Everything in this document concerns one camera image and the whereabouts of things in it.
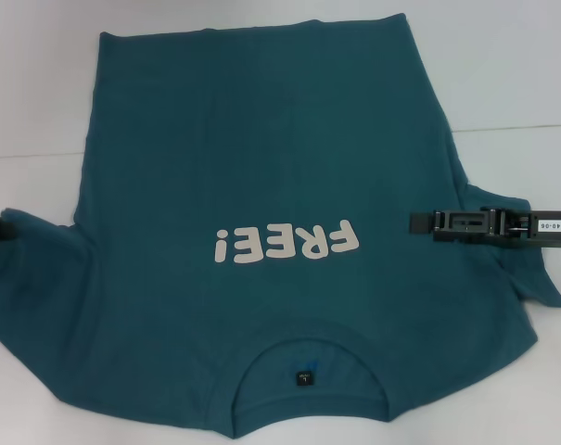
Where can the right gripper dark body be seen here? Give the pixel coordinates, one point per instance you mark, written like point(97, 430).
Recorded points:
point(549, 227)

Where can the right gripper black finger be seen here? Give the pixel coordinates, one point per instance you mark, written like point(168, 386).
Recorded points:
point(461, 225)

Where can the teal T-shirt with FREE print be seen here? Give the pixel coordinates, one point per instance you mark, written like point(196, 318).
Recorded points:
point(261, 162)

